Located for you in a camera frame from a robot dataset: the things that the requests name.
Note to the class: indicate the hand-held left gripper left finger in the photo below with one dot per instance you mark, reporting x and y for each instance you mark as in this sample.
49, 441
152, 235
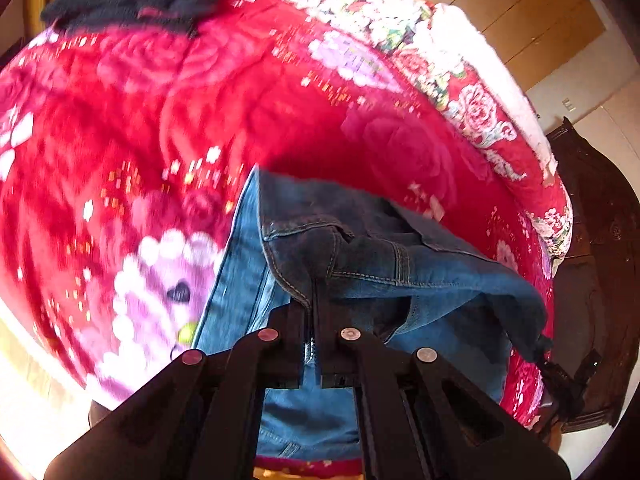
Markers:
292, 340

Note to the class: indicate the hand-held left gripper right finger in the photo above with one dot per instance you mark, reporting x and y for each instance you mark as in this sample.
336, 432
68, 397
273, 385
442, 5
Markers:
327, 350

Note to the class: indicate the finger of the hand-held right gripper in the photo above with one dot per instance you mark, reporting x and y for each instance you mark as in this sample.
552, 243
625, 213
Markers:
555, 375

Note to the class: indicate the blue denim pants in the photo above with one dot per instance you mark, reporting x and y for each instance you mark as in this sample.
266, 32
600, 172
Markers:
380, 270

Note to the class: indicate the red floral blanket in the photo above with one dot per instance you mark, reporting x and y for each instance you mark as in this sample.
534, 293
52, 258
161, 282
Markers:
210, 125

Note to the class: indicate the wooden wardrobe doors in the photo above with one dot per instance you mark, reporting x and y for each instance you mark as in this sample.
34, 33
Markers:
505, 15

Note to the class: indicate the white wall switch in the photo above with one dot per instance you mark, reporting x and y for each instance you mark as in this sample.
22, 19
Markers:
567, 103

